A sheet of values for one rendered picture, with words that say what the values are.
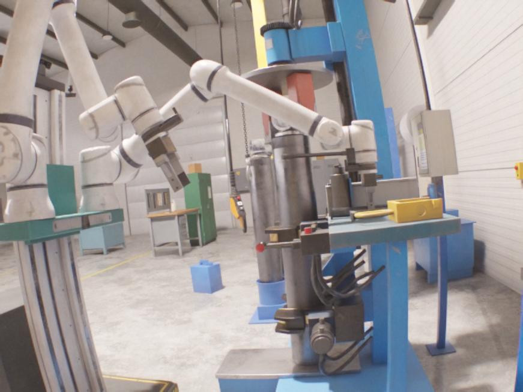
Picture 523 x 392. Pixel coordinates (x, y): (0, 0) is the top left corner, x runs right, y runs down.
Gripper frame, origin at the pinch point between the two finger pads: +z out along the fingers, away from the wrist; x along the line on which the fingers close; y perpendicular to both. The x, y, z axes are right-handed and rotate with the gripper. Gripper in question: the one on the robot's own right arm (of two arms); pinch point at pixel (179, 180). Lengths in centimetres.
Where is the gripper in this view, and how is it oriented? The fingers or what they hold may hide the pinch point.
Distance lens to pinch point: 108.7
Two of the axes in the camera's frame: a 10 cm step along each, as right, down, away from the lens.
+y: -8.7, 4.9, 0.4
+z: 4.9, 8.6, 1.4
